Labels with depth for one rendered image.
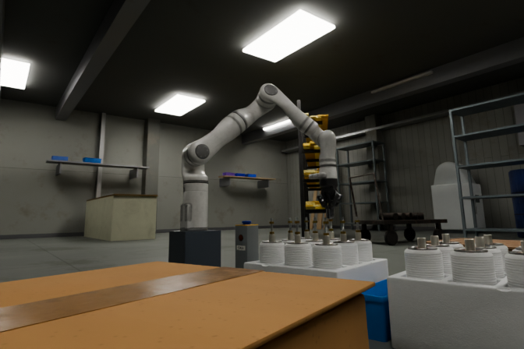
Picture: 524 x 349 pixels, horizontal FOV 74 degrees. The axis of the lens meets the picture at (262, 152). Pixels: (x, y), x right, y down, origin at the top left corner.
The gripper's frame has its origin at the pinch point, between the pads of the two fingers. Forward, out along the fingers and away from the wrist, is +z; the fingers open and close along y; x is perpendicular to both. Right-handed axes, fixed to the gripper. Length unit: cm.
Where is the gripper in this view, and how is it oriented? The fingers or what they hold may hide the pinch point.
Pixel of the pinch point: (330, 213)
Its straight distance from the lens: 147.8
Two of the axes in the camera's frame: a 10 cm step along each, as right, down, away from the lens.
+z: 0.1, 9.8, -1.8
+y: -5.5, 1.6, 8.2
